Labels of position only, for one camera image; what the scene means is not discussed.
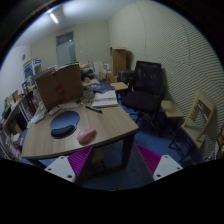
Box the gripper white and magenta left finger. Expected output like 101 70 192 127
46 145 93 183

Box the gripper white and magenta right finger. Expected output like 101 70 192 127
137 144 182 180

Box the dark blue mouse pad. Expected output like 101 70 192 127
50 111 80 139

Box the wooden desk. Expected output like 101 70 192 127
22 104 139 171

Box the small wooden side table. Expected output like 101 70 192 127
161 100 183 118

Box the black marker pen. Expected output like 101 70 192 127
85 106 103 113

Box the light wooden chair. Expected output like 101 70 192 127
169 91 216 158

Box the cluttered shelf unit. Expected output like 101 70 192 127
0 58 42 161

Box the black office chair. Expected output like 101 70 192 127
122 61 165 124

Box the white open book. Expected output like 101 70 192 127
92 90 118 108

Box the large brown cardboard box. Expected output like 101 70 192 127
36 64 83 109

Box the dark blue book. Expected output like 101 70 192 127
84 83 114 93

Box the tall brown cardboard box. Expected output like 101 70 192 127
110 47 126 76

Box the grey door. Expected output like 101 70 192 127
56 32 76 66

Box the ceiling fluorescent lamp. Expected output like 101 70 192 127
49 13 58 24

